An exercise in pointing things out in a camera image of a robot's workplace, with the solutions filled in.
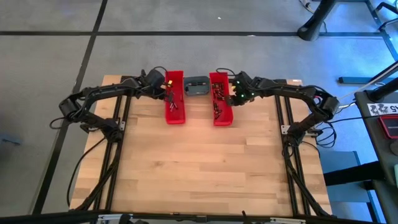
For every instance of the large black battery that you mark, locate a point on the large black battery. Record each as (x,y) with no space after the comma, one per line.
(199,83)

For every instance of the dark diagonal pole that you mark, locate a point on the dark diagonal pole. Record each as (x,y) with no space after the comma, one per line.
(382,90)

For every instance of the black power connector box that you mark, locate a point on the black power connector box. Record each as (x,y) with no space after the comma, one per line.
(314,132)

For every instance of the silver mounting plate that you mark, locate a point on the silver mounting plate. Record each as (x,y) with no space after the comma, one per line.
(284,129)

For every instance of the black camera crossbar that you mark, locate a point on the black camera crossbar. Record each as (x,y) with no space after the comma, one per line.
(46,217)

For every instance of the black bench bar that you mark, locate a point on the black bench bar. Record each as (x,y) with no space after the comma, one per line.
(351,174)

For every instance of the white printed label sign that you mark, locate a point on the white printed label sign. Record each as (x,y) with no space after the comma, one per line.
(382,109)

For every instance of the black pedestal stand base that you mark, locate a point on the black pedestal stand base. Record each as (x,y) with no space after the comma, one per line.
(314,25)

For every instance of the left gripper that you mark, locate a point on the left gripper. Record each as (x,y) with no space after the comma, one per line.
(160,90)

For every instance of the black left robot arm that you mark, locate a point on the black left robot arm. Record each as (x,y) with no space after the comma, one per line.
(99,91)

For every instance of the silver crossbar bracket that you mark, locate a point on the silver crossbar bracket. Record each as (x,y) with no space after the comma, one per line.
(115,216)
(287,221)

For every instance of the black aluminium table frame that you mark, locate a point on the black aluminium table frame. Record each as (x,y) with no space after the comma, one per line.
(281,130)

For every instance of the long red plastic bin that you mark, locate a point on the long red plastic bin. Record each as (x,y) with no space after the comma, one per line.
(175,116)
(224,119)

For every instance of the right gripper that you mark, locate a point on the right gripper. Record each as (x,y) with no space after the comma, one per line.
(244,91)

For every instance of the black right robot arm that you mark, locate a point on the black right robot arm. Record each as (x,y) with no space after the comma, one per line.
(292,90)

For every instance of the small teal plastic bin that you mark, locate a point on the small teal plastic bin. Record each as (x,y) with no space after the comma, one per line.
(197,90)

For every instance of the dark side desk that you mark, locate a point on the dark side desk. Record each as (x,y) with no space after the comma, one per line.
(373,146)

